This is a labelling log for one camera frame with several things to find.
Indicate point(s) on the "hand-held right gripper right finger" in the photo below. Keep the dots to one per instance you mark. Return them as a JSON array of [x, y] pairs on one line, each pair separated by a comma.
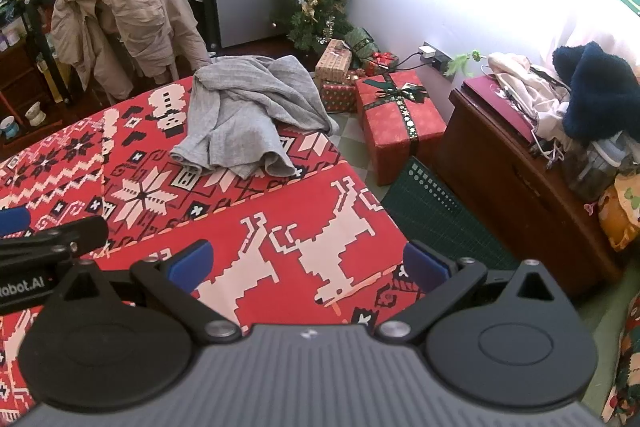
[[422, 267]]

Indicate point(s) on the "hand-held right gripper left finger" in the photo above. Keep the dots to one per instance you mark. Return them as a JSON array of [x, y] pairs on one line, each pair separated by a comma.
[[192, 262]]

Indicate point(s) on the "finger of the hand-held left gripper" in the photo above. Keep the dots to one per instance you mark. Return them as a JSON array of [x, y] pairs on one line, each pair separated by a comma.
[[12, 221], [75, 234]]

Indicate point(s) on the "grey polo shirt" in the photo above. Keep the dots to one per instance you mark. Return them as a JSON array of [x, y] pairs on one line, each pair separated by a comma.
[[240, 117]]

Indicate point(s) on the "green cutting mat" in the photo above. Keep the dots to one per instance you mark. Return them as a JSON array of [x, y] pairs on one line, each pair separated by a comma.
[[440, 217]]

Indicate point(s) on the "blue pet bowl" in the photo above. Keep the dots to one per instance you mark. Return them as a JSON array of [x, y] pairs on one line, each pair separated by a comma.
[[8, 128]]

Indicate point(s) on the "red patterned blanket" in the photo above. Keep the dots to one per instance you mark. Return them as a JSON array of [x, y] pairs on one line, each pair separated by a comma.
[[280, 227]]

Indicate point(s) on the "white pet bowl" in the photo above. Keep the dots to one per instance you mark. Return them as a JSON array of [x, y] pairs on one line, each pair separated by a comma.
[[35, 113]]

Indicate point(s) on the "wooden cabinet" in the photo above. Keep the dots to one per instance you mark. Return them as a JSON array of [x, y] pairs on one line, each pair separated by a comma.
[[500, 187]]

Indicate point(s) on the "large red gift box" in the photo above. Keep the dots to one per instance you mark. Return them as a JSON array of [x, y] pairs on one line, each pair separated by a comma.
[[395, 132]]

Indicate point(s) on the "maroon book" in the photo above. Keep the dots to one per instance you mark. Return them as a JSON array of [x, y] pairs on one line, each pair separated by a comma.
[[492, 107]]

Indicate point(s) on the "small red dotted gift box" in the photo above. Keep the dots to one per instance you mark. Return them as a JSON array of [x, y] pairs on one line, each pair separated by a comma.
[[337, 98]]

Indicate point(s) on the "clear plastic jar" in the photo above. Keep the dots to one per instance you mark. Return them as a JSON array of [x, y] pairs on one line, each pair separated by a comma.
[[592, 172]]

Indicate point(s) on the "yellow printed cloth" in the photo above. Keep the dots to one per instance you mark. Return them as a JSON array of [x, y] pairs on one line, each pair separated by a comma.
[[620, 217]]

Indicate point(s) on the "small red gift with bow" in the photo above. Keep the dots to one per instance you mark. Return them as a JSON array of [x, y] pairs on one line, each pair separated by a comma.
[[380, 63]]

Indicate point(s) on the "pink cream clothing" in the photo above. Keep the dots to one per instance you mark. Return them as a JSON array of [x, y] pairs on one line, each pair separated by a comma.
[[520, 82]]

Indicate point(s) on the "green plant sprig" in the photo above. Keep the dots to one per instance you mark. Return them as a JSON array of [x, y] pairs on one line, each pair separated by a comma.
[[462, 61]]

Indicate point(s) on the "brown patterned gift box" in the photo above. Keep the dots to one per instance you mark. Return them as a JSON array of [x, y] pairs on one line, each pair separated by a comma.
[[332, 62]]

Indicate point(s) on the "floral cloth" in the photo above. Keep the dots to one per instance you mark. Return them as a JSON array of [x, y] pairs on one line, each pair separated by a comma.
[[627, 372]]

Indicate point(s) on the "green wrapped gift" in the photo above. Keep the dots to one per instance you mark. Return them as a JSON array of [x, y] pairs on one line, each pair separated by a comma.
[[362, 41]]

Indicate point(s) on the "beige jacket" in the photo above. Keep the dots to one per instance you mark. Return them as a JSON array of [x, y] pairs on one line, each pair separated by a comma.
[[130, 2]]

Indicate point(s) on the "dark blue fleece garment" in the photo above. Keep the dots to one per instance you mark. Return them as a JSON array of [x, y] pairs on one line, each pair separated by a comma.
[[600, 92]]

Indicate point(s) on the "black frame desk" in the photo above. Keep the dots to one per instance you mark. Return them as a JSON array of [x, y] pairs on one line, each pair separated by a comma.
[[35, 12]]

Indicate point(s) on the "wall power strip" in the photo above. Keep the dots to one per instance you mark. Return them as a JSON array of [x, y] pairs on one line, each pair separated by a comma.
[[434, 56]]

